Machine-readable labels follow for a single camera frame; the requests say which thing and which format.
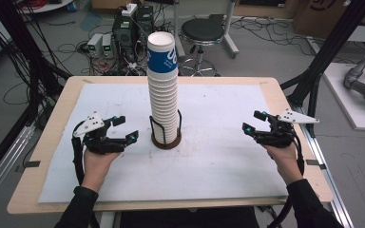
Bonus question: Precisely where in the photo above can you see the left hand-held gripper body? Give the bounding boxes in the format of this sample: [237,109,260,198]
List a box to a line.
[71,111,128,156]

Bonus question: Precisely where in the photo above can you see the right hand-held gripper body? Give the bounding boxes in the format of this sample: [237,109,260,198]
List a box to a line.
[256,108,320,149]

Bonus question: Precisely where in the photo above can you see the stack of paper cups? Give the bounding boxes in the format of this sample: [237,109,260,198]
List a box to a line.
[146,30,180,145]

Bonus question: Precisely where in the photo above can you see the person's right hand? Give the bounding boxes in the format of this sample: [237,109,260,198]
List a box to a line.
[260,142,305,186]

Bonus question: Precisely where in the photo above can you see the person's left hand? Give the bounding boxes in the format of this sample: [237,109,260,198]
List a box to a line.
[81,148,122,194]

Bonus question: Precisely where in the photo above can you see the black tape strip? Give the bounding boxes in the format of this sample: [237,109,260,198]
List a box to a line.
[23,160,42,169]
[305,159,327,170]

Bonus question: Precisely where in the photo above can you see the white floor board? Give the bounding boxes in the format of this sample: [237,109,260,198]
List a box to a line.
[322,62,365,132]

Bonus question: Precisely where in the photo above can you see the grey power supply unit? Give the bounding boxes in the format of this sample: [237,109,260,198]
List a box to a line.
[102,33,114,59]
[86,32,104,58]

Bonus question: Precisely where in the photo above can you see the white metal stand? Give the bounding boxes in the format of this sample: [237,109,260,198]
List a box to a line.
[170,0,240,60]

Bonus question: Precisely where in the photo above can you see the large black computer tower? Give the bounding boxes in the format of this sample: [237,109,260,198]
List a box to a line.
[112,12,138,63]

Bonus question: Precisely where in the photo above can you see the person's dark trousers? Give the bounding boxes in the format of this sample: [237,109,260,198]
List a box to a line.
[120,207,260,228]

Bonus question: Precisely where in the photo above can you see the black round stool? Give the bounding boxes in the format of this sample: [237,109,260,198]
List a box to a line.
[180,17,225,78]

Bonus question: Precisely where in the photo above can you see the small black computer tower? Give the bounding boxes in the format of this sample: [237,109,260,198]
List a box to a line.
[136,5,156,36]

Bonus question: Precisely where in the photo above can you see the white power strip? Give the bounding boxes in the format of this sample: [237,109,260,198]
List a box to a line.
[121,3,139,17]

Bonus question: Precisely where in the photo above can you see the brown cardboard box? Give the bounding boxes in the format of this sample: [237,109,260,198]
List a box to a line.
[293,0,365,41]

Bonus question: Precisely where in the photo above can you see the white round table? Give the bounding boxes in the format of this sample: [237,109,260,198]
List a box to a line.
[18,0,75,14]

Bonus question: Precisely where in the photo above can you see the right hand-held gripper cable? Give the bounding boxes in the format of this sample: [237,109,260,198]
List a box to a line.
[267,129,306,228]

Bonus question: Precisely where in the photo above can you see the hand-held gripper cable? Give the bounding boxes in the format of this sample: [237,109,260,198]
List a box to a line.
[267,129,306,228]
[70,134,86,188]

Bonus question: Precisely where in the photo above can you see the left hand-held gripper cable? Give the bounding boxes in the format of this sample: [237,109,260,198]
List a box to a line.
[70,134,86,188]

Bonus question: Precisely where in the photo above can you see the aluminium rail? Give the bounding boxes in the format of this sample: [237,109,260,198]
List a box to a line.
[293,104,355,228]
[0,123,36,212]

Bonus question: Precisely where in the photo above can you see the tangle of black floor cables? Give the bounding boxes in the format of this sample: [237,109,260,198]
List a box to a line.
[230,15,319,57]

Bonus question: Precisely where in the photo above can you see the black metal frame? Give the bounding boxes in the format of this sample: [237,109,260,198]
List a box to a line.
[279,0,365,137]
[0,0,74,188]

